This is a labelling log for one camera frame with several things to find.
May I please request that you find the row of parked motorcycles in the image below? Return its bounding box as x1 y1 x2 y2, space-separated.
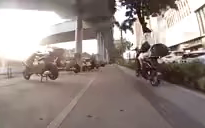
56 53 108 74

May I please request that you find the grey asphalt road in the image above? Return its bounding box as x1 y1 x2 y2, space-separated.
0 63 205 128

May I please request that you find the concrete elevated overpass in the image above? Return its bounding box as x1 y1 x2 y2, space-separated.
0 0 119 65

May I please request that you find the person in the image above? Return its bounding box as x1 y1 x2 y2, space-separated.
135 40 155 78

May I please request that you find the motorcycle with black box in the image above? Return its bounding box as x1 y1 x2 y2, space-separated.
134 43 171 88

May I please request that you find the parked motorcycle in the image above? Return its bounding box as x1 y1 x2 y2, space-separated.
21 49 60 83

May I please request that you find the tree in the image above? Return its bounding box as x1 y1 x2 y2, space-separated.
118 0 179 43

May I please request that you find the row of parked cars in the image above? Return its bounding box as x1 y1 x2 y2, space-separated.
158 48 205 66

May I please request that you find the green hedge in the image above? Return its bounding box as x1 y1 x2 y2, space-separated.
118 58 205 95

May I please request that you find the pale multistorey building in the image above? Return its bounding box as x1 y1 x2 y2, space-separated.
133 0 205 53

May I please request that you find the metal railing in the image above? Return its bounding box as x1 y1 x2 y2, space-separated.
0 65 14 80

